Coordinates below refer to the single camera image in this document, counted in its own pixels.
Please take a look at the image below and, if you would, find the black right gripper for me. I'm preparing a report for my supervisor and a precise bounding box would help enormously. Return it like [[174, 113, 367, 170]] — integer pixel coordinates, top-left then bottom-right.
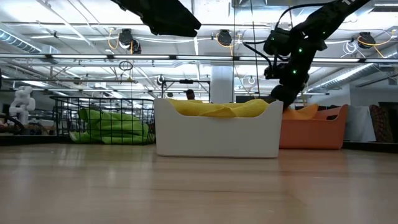
[[271, 60, 312, 110]]

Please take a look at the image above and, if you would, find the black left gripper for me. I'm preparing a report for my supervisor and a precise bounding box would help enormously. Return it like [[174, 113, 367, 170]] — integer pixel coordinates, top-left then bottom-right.
[[110, 0, 202, 38]]

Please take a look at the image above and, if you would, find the orange microfiber towel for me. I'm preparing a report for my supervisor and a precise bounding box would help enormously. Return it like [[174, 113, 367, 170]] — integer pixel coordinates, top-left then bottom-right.
[[282, 103, 320, 121]]

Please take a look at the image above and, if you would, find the long ceiling light bar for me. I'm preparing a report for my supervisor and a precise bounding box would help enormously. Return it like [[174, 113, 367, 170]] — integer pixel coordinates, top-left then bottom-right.
[[0, 53, 398, 63]]

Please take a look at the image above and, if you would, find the black monitor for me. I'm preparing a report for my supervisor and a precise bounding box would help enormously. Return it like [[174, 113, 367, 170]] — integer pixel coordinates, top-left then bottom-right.
[[235, 95, 277, 104]]

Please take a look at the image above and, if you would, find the orange plastic basket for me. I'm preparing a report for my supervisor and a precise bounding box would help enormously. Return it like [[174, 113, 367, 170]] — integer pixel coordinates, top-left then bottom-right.
[[279, 104, 349, 150]]

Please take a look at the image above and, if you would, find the white concrete column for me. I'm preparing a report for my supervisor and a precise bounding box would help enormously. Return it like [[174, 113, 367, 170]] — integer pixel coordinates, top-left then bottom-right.
[[210, 65, 234, 103]]

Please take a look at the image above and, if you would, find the white hanging cloth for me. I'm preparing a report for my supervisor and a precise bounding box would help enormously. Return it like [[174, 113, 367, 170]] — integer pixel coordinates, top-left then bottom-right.
[[345, 105, 377, 143]]

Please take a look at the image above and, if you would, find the white plastic basket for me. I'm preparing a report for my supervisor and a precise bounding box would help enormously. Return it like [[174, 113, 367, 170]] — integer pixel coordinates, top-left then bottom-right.
[[154, 98, 284, 159]]

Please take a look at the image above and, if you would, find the white robot figure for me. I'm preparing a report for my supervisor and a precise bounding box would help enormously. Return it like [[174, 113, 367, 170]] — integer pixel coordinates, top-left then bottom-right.
[[8, 86, 37, 125]]

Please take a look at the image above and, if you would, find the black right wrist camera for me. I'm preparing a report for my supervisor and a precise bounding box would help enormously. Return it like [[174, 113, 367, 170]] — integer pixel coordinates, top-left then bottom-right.
[[263, 63, 283, 79]]

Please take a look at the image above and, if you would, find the black ceiling cord reel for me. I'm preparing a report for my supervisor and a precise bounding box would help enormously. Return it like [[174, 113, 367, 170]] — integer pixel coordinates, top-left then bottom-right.
[[118, 28, 142, 55], [216, 29, 234, 47], [357, 32, 377, 50]]

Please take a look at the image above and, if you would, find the silver ventilation duct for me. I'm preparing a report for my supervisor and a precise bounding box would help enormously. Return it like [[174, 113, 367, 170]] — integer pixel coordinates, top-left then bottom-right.
[[307, 51, 398, 93], [0, 29, 62, 54]]

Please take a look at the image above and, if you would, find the black metal stand frame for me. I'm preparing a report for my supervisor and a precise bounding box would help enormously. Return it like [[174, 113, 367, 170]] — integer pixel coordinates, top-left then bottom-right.
[[160, 79, 211, 102]]

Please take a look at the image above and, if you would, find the black coiled cable loop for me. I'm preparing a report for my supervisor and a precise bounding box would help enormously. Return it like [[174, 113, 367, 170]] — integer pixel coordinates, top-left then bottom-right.
[[119, 60, 134, 72]]

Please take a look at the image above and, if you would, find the thin black hanging cable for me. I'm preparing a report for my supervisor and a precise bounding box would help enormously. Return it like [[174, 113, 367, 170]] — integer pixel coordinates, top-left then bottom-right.
[[232, 0, 236, 103]]

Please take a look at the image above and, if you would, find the black hanging power cable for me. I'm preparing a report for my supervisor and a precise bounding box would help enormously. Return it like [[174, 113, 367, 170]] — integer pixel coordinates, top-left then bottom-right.
[[249, 0, 261, 98]]

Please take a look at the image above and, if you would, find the black wire basket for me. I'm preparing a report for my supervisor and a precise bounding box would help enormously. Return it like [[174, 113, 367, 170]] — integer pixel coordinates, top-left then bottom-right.
[[49, 95, 156, 146]]

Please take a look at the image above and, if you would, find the black aluminum table frame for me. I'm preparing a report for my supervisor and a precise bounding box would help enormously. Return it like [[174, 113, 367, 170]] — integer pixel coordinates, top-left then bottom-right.
[[0, 134, 398, 154]]

